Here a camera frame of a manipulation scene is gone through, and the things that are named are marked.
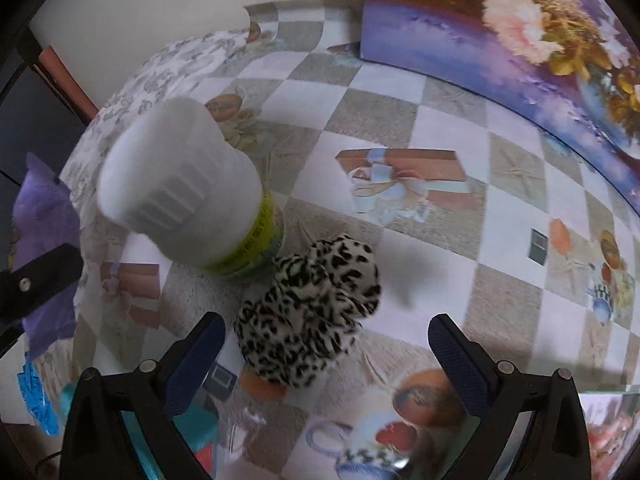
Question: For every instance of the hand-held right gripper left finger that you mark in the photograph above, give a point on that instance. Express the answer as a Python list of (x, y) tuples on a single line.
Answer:
[(200, 360)]

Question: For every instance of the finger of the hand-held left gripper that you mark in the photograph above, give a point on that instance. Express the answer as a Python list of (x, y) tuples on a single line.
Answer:
[(30, 285)]

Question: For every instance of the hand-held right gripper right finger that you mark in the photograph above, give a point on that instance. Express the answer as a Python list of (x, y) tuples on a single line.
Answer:
[(457, 365)]

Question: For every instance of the purple cloth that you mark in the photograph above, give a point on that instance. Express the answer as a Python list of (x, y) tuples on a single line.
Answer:
[(40, 210)]

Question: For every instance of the leopard print scrunchie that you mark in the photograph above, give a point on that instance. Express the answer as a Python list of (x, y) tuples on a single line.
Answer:
[(300, 310)]

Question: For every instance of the pink floral cloth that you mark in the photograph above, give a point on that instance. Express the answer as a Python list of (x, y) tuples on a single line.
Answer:
[(607, 440)]

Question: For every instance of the teal plastic basket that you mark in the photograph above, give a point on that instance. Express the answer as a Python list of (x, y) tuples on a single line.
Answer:
[(35, 400)]

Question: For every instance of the dark wooden furniture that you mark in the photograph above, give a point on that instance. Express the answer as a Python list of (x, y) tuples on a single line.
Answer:
[(30, 125)]

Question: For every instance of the white jar with green label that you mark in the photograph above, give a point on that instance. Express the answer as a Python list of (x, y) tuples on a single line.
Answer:
[(175, 185)]

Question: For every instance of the checkered printed tablecloth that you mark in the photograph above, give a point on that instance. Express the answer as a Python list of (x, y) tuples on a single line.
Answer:
[(400, 110)]

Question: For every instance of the grey floral bedsheet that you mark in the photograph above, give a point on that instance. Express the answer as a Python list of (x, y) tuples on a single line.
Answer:
[(165, 60)]

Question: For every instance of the flower painting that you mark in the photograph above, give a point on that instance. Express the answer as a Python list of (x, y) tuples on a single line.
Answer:
[(500, 35)]

